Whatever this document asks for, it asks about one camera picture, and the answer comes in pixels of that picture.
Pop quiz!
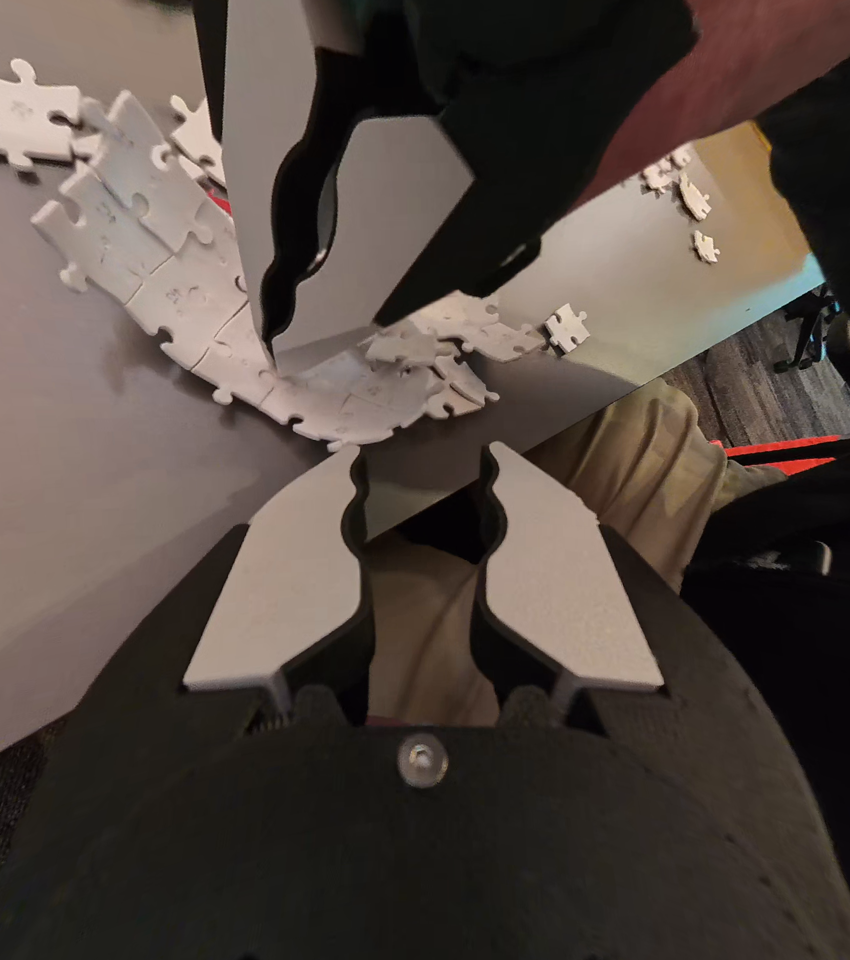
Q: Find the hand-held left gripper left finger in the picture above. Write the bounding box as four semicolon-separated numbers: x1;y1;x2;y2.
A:
182;447;377;725

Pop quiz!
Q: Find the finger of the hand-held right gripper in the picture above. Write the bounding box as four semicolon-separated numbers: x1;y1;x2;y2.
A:
272;111;480;378
221;0;367;369

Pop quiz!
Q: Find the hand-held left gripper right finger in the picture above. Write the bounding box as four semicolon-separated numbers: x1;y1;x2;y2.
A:
472;441;666;725

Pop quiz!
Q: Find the white wedge puzzle section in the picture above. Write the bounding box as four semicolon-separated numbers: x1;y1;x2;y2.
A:
263;330;502;453

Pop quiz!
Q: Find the curved white puzzle strip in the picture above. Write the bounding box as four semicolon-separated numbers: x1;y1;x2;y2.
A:
29;90;279;406

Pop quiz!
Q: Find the person's right forearm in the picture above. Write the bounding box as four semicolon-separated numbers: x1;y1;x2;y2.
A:
571;0;850;216

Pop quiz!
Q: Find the small white puzzle section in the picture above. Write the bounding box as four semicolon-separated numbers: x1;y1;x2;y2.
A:
641;144;696;198

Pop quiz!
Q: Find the pile of white puzzle pieces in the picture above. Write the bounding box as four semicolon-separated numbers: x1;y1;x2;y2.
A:
359;291;549;370

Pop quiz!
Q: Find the person's black shirt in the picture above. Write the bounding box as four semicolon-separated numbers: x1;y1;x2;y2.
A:
755;33;850;391

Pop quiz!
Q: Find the black chair base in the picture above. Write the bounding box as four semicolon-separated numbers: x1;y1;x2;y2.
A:
773;288;843;374

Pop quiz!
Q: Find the red strap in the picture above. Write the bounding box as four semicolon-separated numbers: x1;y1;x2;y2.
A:
708;431;850;465

